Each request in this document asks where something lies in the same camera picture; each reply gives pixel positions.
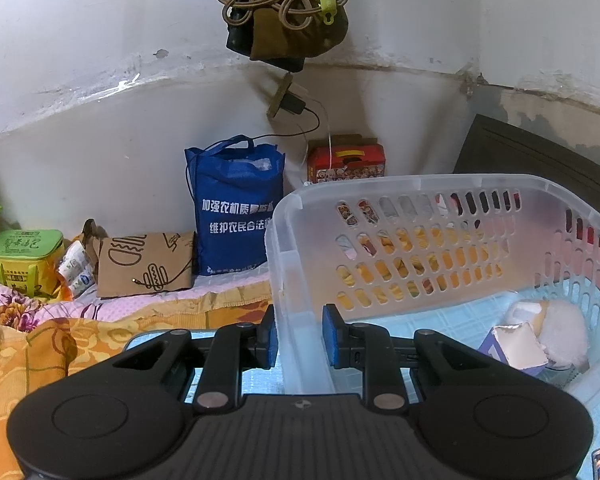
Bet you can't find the red gift box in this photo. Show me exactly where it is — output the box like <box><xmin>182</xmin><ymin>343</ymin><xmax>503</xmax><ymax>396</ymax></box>
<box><xmin>306</xmin><ymin>134</ymin><xmax>387</xmax><ymax>186</ymax></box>

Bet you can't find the orange floral blanket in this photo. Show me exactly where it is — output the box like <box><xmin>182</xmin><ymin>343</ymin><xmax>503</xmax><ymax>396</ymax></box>
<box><xmin>0</xmin><ymin>287</ymin><xmax>276</xmax><ymax>480</ymax></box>

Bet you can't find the white plush toy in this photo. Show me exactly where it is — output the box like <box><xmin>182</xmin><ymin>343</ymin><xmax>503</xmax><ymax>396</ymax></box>
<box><xmin>502</xmin><ymin>299</ymin><xmax>590</xmax><ymax>372</ymax></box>

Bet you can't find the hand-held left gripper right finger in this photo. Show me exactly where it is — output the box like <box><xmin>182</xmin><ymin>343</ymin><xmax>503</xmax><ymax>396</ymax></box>
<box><xmin>322</xmin><ymin>304</ymin><xmax>481</xmax><ymax>411</ymax></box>

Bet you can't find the wooden wall socket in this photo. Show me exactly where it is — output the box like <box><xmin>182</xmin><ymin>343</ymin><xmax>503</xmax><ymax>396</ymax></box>
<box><xmin>266</xmin><ymin>72</ymin><xmax>295</xmax><ymax>118</ymax></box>

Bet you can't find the brown hanging bag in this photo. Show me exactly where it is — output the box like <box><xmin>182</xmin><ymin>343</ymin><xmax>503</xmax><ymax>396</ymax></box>
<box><xmin>225</xmin><ymin>0</ymin><xmax>350</xmax><ymax>73</ymax></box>

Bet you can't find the dark headboard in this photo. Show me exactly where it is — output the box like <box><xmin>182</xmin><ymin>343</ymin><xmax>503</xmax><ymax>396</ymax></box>
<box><xmin>452</xmin><ymin>114</ymin><xmax>600</xmax><ymax>221</ymax></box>

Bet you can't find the black charger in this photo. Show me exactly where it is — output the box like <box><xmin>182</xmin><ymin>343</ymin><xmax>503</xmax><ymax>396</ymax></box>
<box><xmin>280</xmin><ymin>91</ymin><xmax>308</xmax><ymax>116</ymax></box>

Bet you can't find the white plastic basket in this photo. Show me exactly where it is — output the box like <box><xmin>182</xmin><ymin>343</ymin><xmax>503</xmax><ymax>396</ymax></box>
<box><xmin>265</xmin><ymin>174</ymin><xmax>600</xmax><ymax>406</ymax></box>

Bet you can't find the small purple white carton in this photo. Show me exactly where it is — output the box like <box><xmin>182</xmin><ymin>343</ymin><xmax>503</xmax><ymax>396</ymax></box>
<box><xmin>480</xmin><ymin>322</ymin><xmax>550</xmax><ymax>377</ymax></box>

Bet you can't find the blue tote bag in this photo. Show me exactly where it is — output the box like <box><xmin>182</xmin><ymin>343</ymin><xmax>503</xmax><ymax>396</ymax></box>
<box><xmin>184</xmin><ymin>135</ymin><xmax>286</xmax><ymax>277</ymax></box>

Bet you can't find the pink floral bedsheet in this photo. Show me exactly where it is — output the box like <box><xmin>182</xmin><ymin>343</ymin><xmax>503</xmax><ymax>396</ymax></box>
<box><xmin>0</xmin><ymin>280</ymin><xmax>101</xmax><ymax>331</ymax></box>

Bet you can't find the green tin box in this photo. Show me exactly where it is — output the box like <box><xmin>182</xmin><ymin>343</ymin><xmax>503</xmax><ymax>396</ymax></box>
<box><xmin>0</xmin><ymin>230</ymin><xmax>65</xmax><ymax>298</ymax></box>

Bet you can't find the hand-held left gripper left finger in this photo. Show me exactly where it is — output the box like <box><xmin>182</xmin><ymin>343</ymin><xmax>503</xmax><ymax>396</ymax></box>
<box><xmin>122</xmin><ymin>305</ymin><xmax>280</xmax><ymax>411</ymax></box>

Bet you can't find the white snack packet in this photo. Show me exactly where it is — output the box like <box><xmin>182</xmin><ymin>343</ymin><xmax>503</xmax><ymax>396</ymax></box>
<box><xmin>59</xmin><ymin>240</ymin><xmax>90</xmax><ymax>278</ymax></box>
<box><xmin>67</xmin><ymin>266</ymin><xmax>97</xmax><ymax>301</ymax></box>

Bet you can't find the white cable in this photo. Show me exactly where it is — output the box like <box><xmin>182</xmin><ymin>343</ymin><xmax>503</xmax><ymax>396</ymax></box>
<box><xmin>307</xmin><ymin>100</ymin><xmax>333</xmax><ymax>171</ymax></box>

